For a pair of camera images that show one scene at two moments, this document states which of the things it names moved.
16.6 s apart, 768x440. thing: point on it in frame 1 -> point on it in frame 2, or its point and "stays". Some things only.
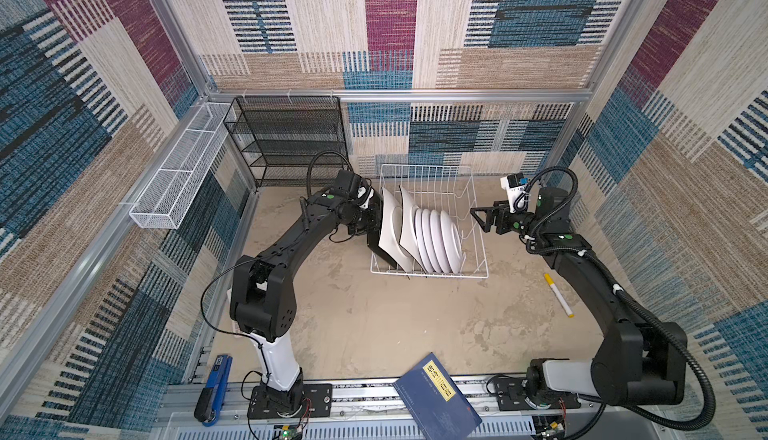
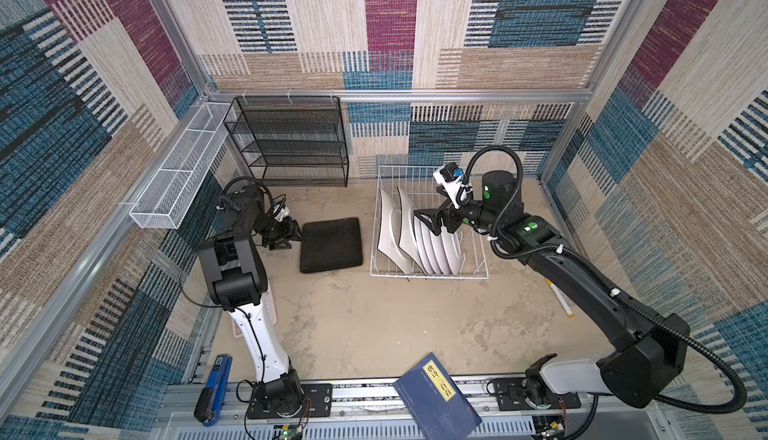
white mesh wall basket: [163, 202] stays
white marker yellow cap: [558, 296] stays
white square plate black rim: [406, 240] -> [388, 230]
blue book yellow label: [436, 401] stays
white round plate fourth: [452, 242] stays
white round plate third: [435, 233] stays
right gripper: [501, 212] -> [434, 216]
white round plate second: [427, 241] stays
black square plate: [374, 237] -> [333, 244]
